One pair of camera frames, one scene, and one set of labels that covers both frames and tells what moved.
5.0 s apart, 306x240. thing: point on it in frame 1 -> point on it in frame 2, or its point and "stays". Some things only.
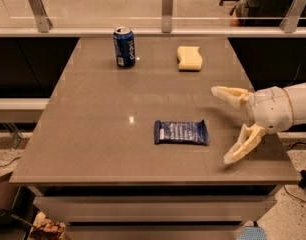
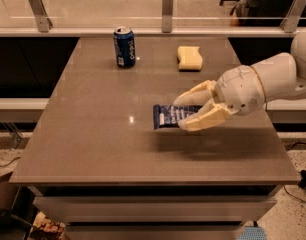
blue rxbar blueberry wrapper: (192, 132) -> (170, 116)
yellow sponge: (189, 58) stays
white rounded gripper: (270, 110) -> (239, 90)
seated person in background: (264, 5) stays
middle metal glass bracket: (167, 8) stays
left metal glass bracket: (44, 23) stays
